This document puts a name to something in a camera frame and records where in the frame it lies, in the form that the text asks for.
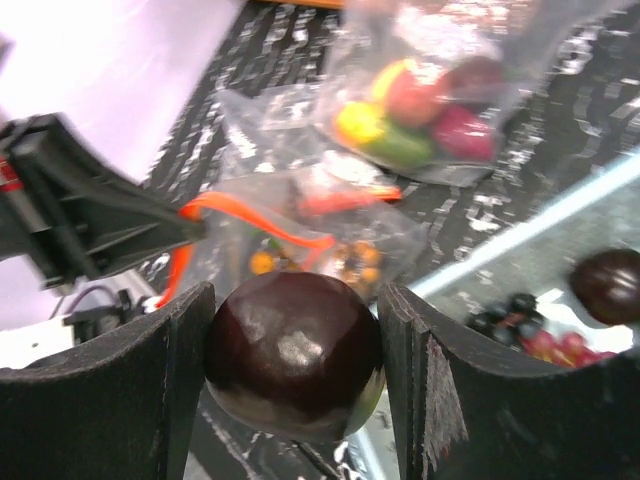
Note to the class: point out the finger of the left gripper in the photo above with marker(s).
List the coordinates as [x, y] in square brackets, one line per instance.
[73, 215]

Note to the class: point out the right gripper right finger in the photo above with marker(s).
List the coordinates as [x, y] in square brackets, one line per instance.
[466, 407]

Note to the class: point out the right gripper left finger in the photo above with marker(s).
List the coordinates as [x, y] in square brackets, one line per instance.
[120, 406]

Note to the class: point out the longan bunch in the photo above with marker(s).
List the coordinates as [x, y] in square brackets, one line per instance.
[358, 264]

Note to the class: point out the orange-zipper clear bag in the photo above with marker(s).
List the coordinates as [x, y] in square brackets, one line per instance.
[280, 180]

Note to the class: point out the magenta round fruit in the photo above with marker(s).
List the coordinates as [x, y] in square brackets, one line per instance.
[464, 135]

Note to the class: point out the green yellow mango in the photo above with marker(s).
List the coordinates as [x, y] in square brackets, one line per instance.
[365, 126]

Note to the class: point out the red apple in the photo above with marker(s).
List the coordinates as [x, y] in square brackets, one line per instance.
[413, 101]

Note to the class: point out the blue-zipper clear bag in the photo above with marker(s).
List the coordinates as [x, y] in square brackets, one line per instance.
[438, 36]

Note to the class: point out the dark purple plum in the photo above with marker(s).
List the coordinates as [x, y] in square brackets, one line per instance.
[477, 79]

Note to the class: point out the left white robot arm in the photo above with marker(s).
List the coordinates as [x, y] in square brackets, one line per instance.
[98, 309]

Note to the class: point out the dark grape bunch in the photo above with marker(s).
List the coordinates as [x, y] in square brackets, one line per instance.
[511, 323]

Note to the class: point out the red grape bunch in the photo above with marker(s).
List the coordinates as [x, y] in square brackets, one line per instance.
[568, 351]

